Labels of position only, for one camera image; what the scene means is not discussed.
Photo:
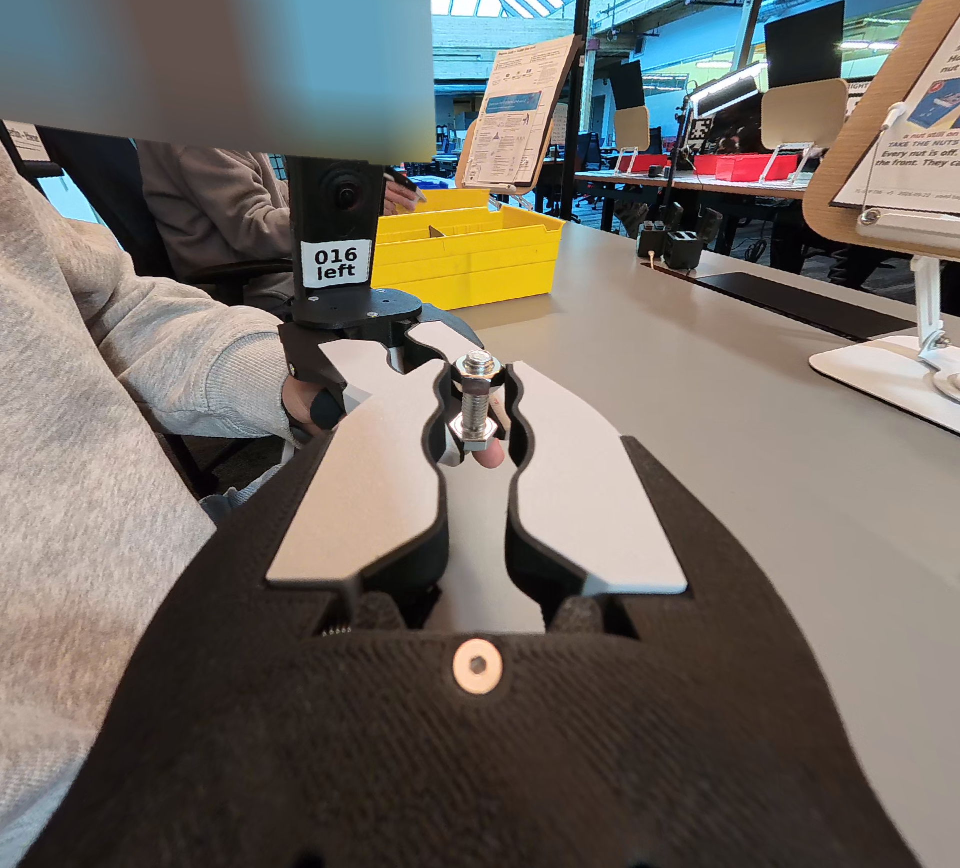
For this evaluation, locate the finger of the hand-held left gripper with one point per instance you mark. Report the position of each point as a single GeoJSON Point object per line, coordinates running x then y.
{"type": "Point", "coordinates": [446, 339]}
{"type": "Point", "coordinates": [364, 373]}

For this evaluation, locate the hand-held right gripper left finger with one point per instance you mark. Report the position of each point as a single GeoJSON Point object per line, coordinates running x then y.
{"type": "Point", "coordinates": [360, 501]}

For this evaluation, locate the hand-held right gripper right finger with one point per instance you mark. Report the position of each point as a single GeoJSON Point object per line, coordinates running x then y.
{"type": "Point", "coordinates": [592, 501]}

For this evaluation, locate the steel bolt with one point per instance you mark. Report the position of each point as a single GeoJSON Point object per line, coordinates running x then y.
{"type": "Point", "coordinates": [476, 403]}

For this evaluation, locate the person's left forearm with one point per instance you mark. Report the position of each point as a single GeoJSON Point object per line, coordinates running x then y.
{"type": "Point", "coordinates": [202, 366]}

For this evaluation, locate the grey desk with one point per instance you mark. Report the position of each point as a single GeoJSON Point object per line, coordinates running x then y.
{"type": "Point", "coordinates": [712, 433]}

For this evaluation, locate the wooden top background desk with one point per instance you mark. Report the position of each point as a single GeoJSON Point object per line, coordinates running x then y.
{"type": "Point", "coordinates": [750, 187]}

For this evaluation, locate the black desk lamp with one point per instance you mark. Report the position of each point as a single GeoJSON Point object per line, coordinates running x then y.
{"type": "Point", "coordinates": [724, 92]}

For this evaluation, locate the person's left hand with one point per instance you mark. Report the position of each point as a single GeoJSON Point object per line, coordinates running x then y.
{"type": "Point", "coordinates": [298, 407]}

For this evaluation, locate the yellow bin with divider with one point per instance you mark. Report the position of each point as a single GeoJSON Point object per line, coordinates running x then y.
{"type": "Point", "coordinates": [465, 261]}

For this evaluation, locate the wooden document stand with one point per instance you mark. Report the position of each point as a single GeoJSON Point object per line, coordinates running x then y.
{"type": "Point", "coordinates": [517, 118]}

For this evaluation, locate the black battery charger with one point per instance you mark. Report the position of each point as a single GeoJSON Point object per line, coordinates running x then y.
{"type": "Point", "coordinates": [684, 250]}
{"type": "Point", "coordinates": [651, 238]}

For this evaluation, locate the red plastic bin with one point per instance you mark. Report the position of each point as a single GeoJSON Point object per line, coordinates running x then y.
{"type": "Point", "coordinates": [750, 171]}
{"type": "Point", "coordinates": [709, 165]}
{"type": "Point", "coordinates": [658, 162]}

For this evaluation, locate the small wooden board stand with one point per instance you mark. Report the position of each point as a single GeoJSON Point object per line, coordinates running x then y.
{"type": "Point", "coordinates": [631, 126]}
{"type": "Point", "coordinates": [802, 111]}

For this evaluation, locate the person's torso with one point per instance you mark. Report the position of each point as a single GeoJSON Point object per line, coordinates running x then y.
{"type": "Point", "coordinates": [75, 546]}

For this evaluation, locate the black monitor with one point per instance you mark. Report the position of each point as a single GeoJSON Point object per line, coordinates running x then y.
{"type": "Point", "coordinates": [626, 85]}
{"type": "Point", "coordinates": [806, 43]}

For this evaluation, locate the black white marker tag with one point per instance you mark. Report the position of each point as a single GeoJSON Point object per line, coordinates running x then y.
{"type": "Point", "coordinates": [700, 135]}

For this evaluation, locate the instruction sheet on stand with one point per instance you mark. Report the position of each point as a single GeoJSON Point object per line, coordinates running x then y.
{"type": "Point", "coordinates": [840, 171]}

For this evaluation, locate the printed instruction sheet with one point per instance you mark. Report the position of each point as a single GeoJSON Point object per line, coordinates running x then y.
{"type": "Point", "coordinates": [922, 156]}

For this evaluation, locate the black desk post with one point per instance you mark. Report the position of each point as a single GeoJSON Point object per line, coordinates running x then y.
{"type": "Point", "coordinates": [581, 21]}

